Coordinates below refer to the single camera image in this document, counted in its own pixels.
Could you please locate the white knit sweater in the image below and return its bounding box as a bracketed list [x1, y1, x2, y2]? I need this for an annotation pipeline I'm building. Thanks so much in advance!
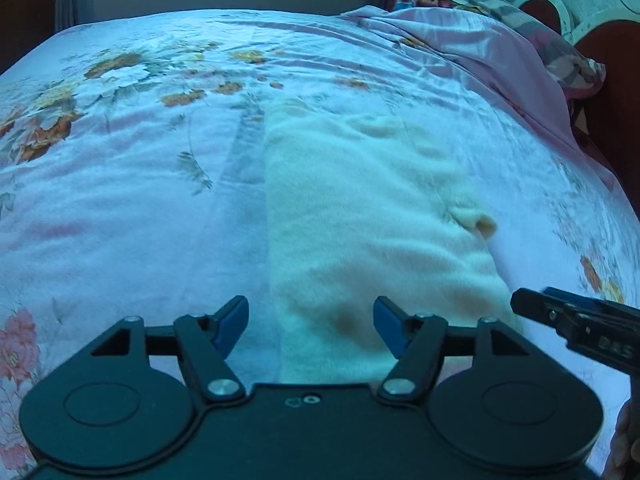
[262, 97, 527, 387]

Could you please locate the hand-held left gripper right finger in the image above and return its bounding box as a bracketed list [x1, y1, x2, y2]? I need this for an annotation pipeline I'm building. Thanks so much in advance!
[373, 295, 536, 404]

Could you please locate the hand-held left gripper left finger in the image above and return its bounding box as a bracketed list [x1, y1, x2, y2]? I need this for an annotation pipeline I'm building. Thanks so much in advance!
[89, 294, 250, 404]

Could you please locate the floral striped pillow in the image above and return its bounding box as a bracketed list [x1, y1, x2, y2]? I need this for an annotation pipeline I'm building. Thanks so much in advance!
[392, 0, 607, 100]

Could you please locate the person's right hand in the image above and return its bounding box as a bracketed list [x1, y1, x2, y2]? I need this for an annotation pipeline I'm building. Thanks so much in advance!
[602, 399, 640, 480]

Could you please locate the white and red headboard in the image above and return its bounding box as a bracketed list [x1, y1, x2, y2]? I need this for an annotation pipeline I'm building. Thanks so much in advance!
[514, 0, 640, 196]

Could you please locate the floral bed sheet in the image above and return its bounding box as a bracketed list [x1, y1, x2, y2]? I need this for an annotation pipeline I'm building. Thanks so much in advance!
[0, 8, 640, 480]

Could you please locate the pink quilt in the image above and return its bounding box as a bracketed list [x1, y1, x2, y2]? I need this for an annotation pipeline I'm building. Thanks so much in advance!
[341, 5, 617, 192]

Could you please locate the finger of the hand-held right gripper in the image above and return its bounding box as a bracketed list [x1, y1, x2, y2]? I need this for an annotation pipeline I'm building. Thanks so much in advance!
[544, 286, 640, 322]
[510, 288, 570, 335]

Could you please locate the brown wooden door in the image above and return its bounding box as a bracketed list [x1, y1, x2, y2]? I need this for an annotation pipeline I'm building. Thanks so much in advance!
[0, 0, 60, 75]

